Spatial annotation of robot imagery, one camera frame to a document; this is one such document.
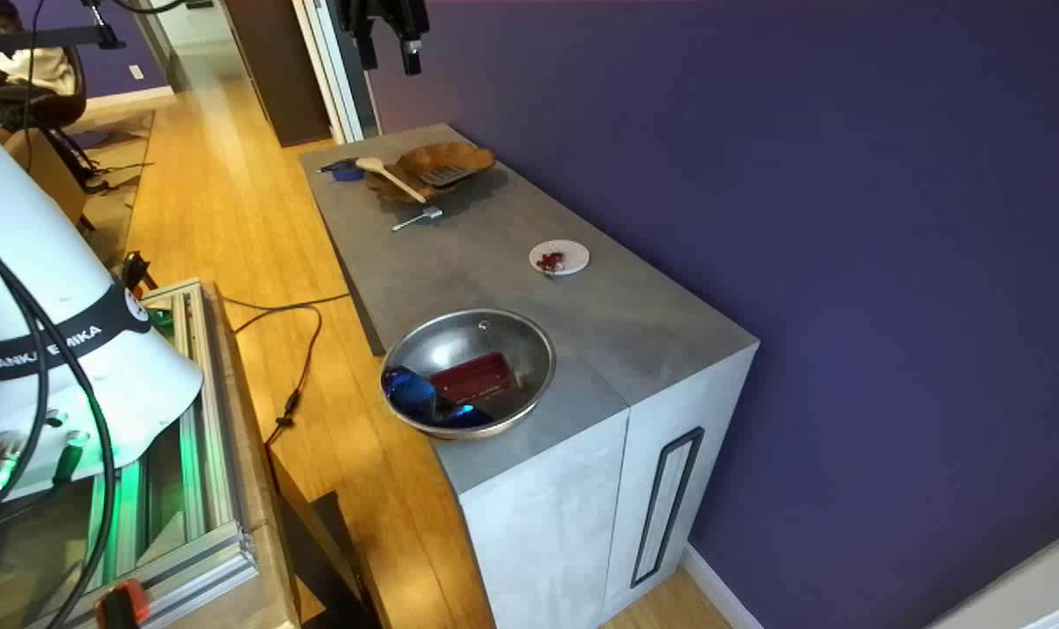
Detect steel mixing bowl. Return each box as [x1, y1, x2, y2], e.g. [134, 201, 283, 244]
[383, 307, 557, 440]

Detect wooden tray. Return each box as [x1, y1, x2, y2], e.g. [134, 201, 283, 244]
[394, 144, 497, 189]

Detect small metal spoon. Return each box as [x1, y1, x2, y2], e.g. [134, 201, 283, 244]
[392, 205, 444, 234]

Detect small white plate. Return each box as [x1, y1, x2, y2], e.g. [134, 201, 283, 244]
[528, 238, 590, 280]

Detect grey cabinet counter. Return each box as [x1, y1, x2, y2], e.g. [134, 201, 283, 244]
[306, 127, 758, 629]

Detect wooden spoon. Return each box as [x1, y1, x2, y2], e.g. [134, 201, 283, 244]
[357, 158, 427, 201]

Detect blue object in bowl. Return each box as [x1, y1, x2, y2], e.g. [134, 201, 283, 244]
[383, 368, 490, 425]

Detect black hanging clothing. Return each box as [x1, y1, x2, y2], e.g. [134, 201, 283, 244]
[338, 0, 430, 75]

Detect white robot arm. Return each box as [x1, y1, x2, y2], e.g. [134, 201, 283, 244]
[0, 148, 203, 499]

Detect red bits on plate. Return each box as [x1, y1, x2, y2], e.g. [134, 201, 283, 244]
[536, 248, 570, 276]

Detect black office chair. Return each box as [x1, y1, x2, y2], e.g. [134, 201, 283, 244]
[0, 44, 104, 193]

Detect metal robot stand frame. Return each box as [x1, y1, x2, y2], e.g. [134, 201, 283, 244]
[0, 284, 258, 629]

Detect black floor cable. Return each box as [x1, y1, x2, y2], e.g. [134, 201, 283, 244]
[217, 290, 353, 446]

